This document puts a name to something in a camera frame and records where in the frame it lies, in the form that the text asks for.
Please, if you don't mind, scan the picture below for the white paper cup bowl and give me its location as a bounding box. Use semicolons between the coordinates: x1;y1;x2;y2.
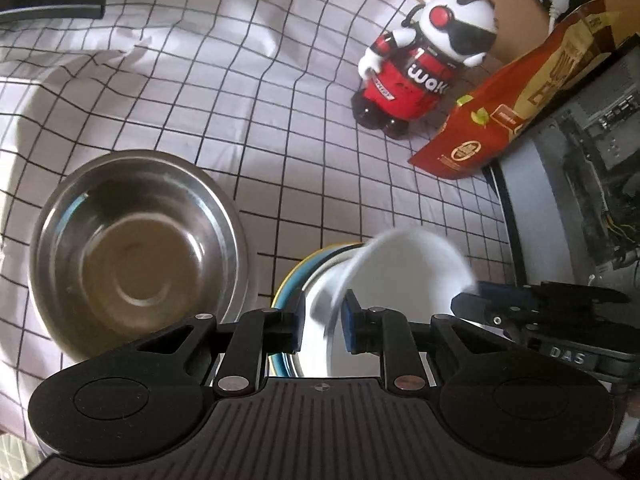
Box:
293;228;476;378

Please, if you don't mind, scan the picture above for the blue ceramic bowl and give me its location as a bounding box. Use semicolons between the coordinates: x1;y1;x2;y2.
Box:
270;242;362;378

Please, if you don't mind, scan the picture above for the white computer case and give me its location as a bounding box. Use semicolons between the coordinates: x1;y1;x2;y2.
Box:
483;36;639;299

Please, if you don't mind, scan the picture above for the stainless steel bowl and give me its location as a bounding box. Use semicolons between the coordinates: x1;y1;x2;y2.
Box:
28;150;257;361

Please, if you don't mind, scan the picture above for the red egg snack bag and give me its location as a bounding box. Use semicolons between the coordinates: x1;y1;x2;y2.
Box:
409;0;617;180

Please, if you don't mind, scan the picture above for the red panda robot figurine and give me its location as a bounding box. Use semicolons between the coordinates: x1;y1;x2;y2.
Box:
352;0;498;139

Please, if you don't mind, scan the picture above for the white black checkered tablecloth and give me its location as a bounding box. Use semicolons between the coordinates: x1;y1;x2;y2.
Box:
1;0;512;439

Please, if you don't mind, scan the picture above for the white wall plug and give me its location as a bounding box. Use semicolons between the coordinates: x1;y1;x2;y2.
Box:
548;0;570;34

